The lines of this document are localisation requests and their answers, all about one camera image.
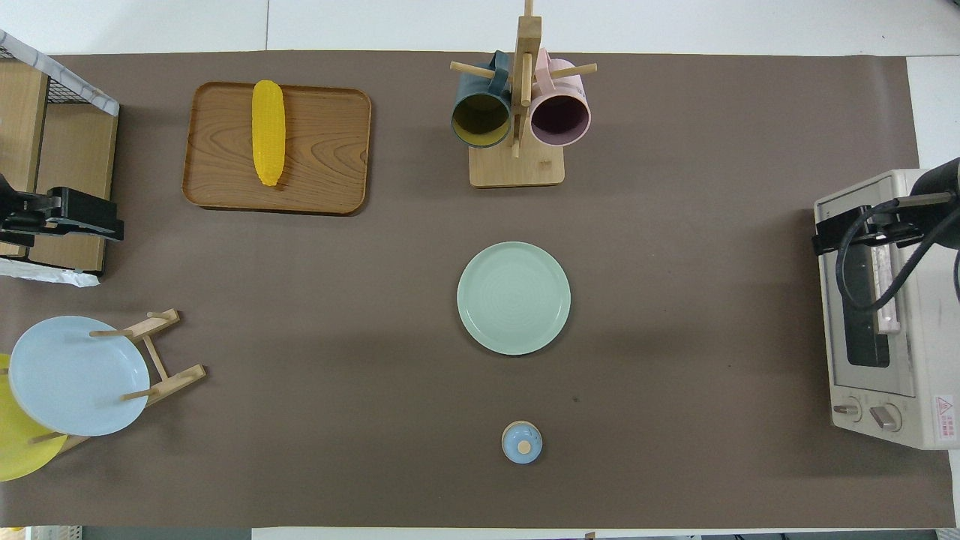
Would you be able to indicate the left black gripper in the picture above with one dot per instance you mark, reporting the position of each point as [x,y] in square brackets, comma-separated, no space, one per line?
[82,214]

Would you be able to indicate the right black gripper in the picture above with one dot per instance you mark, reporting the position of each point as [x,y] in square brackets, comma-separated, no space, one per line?
[825,232]

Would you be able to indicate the beige toaster oven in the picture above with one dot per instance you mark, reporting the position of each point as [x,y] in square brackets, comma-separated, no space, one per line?
[930,337]

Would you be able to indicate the yellow corn cob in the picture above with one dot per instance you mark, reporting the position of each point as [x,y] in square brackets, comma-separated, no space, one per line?
[268,127]

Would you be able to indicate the pale green plate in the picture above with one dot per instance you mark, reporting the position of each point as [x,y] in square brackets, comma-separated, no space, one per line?
[514,300]

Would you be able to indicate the small beige oven knob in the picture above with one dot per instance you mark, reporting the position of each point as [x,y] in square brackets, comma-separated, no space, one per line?
[847,409]

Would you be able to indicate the light blue plate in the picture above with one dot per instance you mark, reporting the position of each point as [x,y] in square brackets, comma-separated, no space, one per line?
[75,379]

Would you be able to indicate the wooden plate rack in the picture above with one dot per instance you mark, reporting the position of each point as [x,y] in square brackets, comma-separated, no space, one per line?
[176,381]

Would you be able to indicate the red warning sticker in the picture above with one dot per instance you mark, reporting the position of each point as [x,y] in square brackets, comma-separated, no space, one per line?
[943,416]

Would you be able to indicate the wooden serving tray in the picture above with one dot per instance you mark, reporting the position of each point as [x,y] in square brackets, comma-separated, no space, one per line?
[322,150]

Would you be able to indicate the yellow plate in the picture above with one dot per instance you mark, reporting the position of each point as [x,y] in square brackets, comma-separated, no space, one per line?
[19,454]

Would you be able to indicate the pink mug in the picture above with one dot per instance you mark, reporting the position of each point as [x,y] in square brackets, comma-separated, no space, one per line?
[574,86]

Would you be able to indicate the wooden mug rack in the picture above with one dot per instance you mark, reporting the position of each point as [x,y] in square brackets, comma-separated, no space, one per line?
[517,169]

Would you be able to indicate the brown table mat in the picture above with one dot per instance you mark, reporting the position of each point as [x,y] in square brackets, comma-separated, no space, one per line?
[375,375]

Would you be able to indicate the dark blue mug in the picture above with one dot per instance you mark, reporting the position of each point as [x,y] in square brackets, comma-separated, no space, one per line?
[480,124]

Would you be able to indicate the small blue lidded jar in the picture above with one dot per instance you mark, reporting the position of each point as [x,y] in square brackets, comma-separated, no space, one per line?
[521,442]

